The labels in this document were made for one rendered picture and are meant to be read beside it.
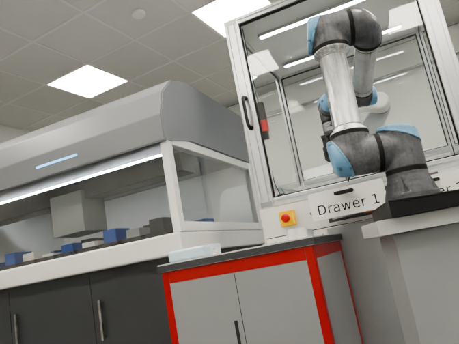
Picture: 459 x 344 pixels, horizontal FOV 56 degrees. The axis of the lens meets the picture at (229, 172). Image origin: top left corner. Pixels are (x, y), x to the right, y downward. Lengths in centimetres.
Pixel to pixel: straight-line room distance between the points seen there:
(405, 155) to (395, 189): 10
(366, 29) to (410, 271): 74
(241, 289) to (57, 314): 134
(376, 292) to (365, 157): 91
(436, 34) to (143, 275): 178
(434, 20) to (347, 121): 100
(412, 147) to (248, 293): 73
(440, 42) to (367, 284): 112
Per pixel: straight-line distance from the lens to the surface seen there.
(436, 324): 127
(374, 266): 207
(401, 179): 131
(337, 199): 174
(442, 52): 219
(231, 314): 162
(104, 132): 239
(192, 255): 169
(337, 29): 146
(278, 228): 214
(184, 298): 170
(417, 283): 125
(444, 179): 204
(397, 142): 133
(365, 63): 162
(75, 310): 258
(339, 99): 137
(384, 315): 209
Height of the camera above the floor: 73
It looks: 11 degrees up
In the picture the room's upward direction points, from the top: 10 degrees counter-clockwise
